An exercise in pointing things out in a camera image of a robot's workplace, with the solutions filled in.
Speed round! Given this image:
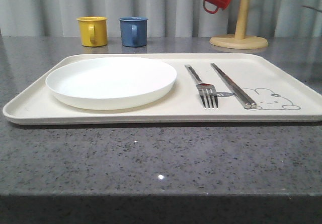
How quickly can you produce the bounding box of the blue enamel mug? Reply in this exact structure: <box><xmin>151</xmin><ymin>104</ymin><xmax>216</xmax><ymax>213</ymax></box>
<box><xmin>119</xmin><ymin>17</ymin><xmax>148</xmax><ymax>47</ymax></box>

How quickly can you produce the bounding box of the yellow enamel mug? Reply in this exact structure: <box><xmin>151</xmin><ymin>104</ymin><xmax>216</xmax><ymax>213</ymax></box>
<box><xmin>77</xmin><ymin>16</ymin><xmax>108</xmax><ymax>47</ymax></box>

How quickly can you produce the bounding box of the wooden mug tree stand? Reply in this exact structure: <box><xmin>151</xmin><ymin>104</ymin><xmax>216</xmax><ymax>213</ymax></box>
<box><xmin>209</xmin><ymin>0</ymin><xmax>268</xmax><ymax>50</ymax></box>

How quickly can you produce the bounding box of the cream rabbit serving tray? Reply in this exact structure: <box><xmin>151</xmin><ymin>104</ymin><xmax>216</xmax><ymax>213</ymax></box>
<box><xmin>3</xmin><ymin>53</ymin><xmax>321</xmax><ymax>125</ymax></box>

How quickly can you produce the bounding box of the white round plate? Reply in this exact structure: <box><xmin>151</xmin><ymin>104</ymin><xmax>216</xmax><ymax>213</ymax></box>
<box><xmin>45</xmin><ymin>57</ymin><xmax>177</xmax><ymax>110</ymax></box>

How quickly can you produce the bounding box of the stainless steel fork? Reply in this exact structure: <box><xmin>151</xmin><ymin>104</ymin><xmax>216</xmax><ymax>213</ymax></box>
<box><xmin>185</xmin><ymin>64</ymin><xmax>218</xmax><ymax>109</ymax></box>

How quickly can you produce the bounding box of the steel chopstick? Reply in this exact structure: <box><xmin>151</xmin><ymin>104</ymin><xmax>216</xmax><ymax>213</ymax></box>
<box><xmin>212</xmin><ymin>62</ymin><xmax>258</xmax><ymax>109</ymax></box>
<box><xmin>210</xmin><ymin>63</ymin><xmax>252</xmax><ymax>109</ymax></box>

